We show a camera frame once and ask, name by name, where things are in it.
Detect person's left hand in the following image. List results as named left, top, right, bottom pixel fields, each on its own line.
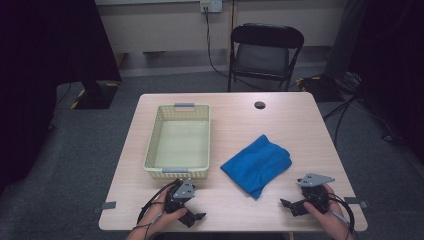
left=137, top=192, right=189, bottom=236

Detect black stand base striped tape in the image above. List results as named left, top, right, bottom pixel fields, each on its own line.
left=295, top=75, right=345, bottom=103
left=69, top=79, right=122, bottom=111

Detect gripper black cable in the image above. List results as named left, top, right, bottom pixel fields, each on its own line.
left=328, top=192, right=360, bottom=240
left=132, top=179, right=183, bottom=240

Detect white wall socket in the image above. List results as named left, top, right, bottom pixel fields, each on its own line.
left=199, top=0, right=224, bottom=14

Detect black floor cables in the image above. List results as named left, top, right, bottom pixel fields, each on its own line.
left=322, top=71, right=406, bottom=149

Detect black folding chair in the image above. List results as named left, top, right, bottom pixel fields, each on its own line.
left=227, top=22, right=305, bottom=93

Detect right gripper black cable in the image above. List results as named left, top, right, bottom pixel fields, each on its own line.
left=328, top=192, right=360, bottom=240

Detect grey tape tab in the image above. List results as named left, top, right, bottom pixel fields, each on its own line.
left=343, top=196, right=370, bottom=210
left=93, top=200, right=117, bottom=215

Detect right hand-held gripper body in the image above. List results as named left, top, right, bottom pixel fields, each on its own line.
left=297, top=172, right=336, bottom=215

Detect black wall cable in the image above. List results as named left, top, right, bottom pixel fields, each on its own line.
left=203, top=5, right=268, bottom=92

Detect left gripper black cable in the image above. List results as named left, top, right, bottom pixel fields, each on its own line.
left=132, top=179, right=183, bottom=240

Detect pale yellow plastic basket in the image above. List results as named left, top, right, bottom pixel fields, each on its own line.
left=143, top=102, right=212, bottom=181

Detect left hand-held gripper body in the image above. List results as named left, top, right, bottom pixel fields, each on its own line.
left=164, top=178, right=197, bottom=215

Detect blue cloth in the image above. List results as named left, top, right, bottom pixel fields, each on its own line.
left=219, top=134, right=293, bottom=200

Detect black curtain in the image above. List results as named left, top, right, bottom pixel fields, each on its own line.
left=346, top=0, right=424, bottom=165
left=0, top=0, right=123, bottom=196

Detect grey curtain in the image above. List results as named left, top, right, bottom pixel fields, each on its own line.
left=322, top=0, right=369, bottom=81

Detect person's right hand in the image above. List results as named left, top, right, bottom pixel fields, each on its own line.
left=303, top=183, right=353, bottom=240

